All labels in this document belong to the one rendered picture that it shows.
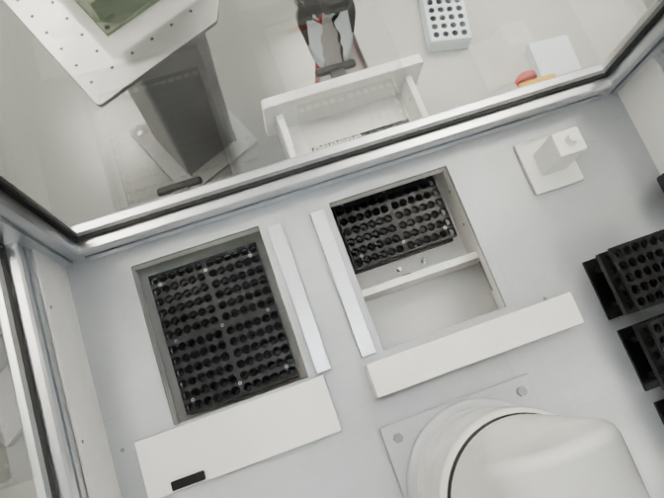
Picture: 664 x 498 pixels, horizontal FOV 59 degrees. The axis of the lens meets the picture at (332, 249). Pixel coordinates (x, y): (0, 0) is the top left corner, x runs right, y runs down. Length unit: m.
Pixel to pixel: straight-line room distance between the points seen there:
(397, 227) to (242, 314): 0.29
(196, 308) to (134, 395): 0.16
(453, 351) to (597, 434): 0.33
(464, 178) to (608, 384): 0.37
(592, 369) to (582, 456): 0.42
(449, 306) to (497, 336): 0.17
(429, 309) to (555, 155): 0.32
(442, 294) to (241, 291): 0.34
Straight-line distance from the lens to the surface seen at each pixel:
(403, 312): 1.01
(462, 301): 1.03
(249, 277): 0.94
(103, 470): 0.87
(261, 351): 0.92
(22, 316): 0.81
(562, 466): 0.55
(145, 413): 0.90
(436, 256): 1.03
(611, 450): 0.58
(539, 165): 0.99
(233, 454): 0.86
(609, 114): 1.10
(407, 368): 0.84
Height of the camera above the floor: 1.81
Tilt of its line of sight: 75 degrees down
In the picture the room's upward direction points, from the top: 8 degrees clockwise
